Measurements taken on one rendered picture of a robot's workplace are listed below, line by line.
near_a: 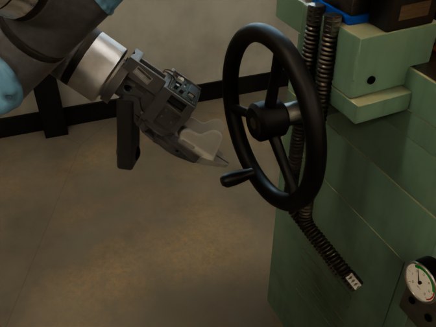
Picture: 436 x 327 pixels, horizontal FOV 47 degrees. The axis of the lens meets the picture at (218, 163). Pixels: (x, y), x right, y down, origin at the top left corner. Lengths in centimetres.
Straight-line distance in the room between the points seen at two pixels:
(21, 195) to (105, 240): 41
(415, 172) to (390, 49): 19
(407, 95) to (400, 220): 22
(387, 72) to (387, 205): 25
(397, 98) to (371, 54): 8
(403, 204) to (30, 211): 138
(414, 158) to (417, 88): 11
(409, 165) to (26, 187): 151
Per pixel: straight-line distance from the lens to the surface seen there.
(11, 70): 59
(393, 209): 88
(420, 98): 77
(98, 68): 70
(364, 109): 72
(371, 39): 70
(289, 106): 78
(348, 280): 87
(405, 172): 82
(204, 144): 74
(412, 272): 79
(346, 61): 72
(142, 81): 71
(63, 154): 214
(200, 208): 180
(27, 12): 52
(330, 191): 101
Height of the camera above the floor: 123
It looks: 38 degrees down
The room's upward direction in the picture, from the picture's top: straight up
